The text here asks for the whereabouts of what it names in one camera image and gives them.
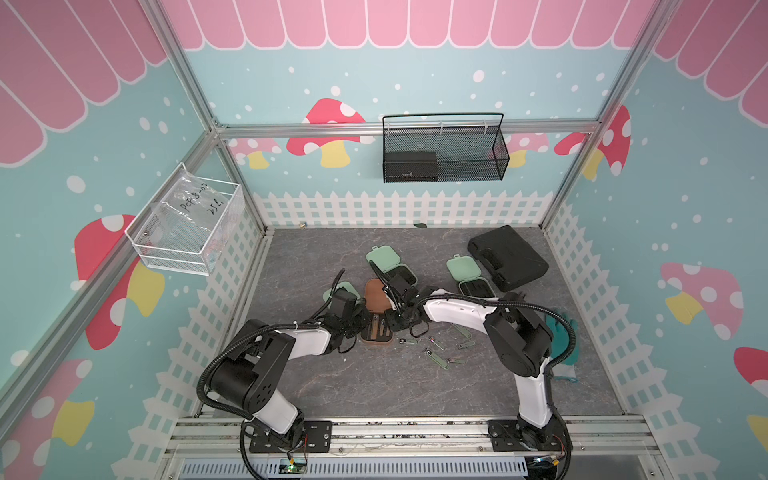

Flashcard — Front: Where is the black box in basket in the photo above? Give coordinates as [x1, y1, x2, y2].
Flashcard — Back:
[383, 151, 439, 183]

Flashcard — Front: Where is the green nail clipper large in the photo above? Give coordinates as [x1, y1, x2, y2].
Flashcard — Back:
[452, 324, 474, 345]

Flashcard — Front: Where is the black wire wall basket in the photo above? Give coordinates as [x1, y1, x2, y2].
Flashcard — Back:
[381, 112, 511, 182]

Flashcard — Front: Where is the white wire wall basket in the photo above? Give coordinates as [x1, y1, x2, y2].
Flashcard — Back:
[124, 163, 242, 277]

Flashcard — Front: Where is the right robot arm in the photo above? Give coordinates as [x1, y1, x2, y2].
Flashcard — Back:
[371, 265, 577, 453]

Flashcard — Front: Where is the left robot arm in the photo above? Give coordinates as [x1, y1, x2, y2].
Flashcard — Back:
[196, 288, 371, 452]

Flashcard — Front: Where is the clear plastic bag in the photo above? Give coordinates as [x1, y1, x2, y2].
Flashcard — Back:
[149, 167, 246, 274]

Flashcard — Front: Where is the black plastic tool case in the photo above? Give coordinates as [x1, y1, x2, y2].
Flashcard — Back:
[467, 225, 549, 292]

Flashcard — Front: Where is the front aluminium rail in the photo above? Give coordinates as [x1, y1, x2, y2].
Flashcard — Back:
[164, 415, 661, 458]

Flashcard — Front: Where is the green work glove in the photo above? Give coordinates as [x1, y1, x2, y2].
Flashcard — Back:
[546, 310, 580, 383]

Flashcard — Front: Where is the green case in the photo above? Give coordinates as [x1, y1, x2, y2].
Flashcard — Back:
[322, 281, 361, 302]
[366, 245, 418, 285]
[446, 255, 496, 299]

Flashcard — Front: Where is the brown case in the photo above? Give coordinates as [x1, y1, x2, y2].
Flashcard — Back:
[360, 279, 394, 345]

